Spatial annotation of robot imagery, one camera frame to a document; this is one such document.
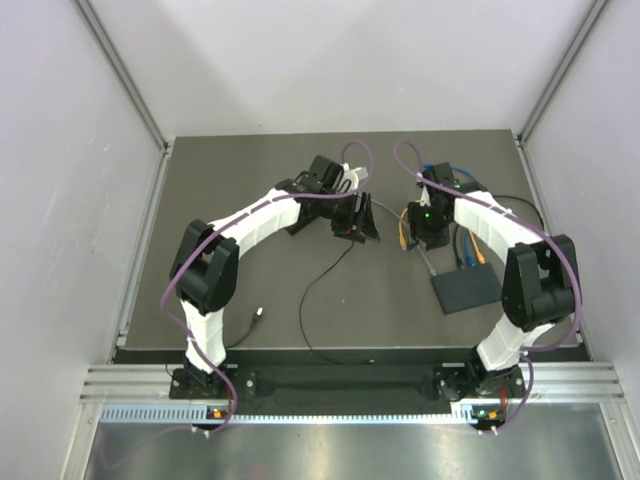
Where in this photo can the aluminium frame rail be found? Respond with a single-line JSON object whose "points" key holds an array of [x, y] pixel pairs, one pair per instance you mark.
{"points": [[572, 382]]}

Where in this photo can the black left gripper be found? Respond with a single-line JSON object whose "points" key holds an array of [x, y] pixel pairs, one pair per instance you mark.
{"points": [[366, 229]]}

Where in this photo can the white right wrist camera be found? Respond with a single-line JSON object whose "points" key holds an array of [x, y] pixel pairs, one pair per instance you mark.
{"points": [[425, 199]]}

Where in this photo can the dark grey network switch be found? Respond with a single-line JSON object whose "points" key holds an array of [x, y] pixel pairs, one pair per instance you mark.
{"points": [[466, 288]]}

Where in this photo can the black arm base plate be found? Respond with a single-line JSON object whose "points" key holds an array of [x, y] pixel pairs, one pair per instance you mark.
{"points": [[431, 382]]}

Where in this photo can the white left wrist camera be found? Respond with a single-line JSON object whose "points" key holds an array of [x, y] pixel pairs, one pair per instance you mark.
{"points": [[353, 178]]}

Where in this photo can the black power adapter brick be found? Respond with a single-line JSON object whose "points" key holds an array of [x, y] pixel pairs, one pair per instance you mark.
{"points": [[300, 224]]}

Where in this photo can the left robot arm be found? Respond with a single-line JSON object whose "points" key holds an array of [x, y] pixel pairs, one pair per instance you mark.
{"points": [[205, 269]]}

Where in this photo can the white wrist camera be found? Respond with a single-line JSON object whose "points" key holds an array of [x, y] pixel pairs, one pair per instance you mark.
{"points": [[425, 199], [353, 178]]}

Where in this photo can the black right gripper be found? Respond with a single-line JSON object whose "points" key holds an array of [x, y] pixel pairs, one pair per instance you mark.
{"points": [[419, 231]]}

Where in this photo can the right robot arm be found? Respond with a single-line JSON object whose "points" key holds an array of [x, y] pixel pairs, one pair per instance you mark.
{"points": [[540, 286]]}

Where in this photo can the grey slotted cable duct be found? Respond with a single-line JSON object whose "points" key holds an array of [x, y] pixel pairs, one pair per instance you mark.
{"points": [[202, 414]]}

